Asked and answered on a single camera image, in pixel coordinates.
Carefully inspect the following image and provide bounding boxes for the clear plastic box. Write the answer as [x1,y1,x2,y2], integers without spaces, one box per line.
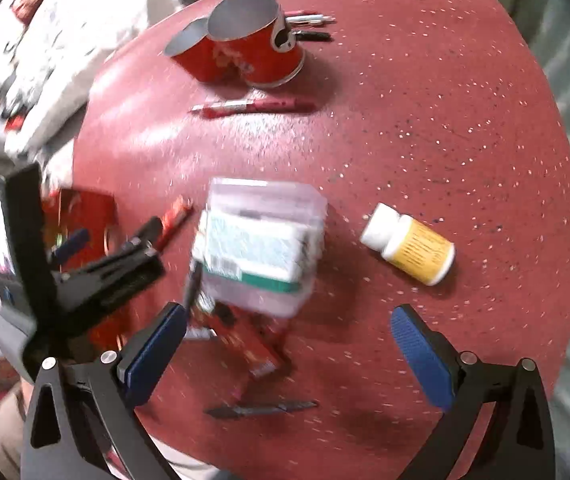
[187,177,328,318]

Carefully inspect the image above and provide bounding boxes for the red packet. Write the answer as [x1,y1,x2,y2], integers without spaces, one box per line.
[190,305,292,379]

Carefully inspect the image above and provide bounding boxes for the green and white carton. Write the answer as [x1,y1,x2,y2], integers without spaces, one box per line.
[199,209,317,294]

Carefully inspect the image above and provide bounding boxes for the white yellow-label pill bottle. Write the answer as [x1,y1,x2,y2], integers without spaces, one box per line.
[360,202,456,287]

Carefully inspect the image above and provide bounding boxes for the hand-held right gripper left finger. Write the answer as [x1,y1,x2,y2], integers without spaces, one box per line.
[19,302,188,480]

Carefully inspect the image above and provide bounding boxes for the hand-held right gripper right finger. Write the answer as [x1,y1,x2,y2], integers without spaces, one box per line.
[391,304,556,480]

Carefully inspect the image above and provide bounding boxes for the white printed blanket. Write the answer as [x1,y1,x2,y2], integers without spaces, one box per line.
[0,0,226,161]

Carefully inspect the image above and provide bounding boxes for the red tin can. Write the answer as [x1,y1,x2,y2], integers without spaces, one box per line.
[164,17,246,84]
[207,0,307,89]

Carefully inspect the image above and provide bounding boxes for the red pen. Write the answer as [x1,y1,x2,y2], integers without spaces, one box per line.
[190,99,316,120]

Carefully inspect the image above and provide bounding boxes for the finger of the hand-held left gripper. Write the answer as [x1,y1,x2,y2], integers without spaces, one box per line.
[50,227,91,263]
[60,216,167,331]

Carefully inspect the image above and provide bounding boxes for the pens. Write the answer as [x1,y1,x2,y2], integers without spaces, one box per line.
[156,196,194,252]

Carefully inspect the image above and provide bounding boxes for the person's left forearm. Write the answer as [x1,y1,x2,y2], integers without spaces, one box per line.
[0,377,36,480]

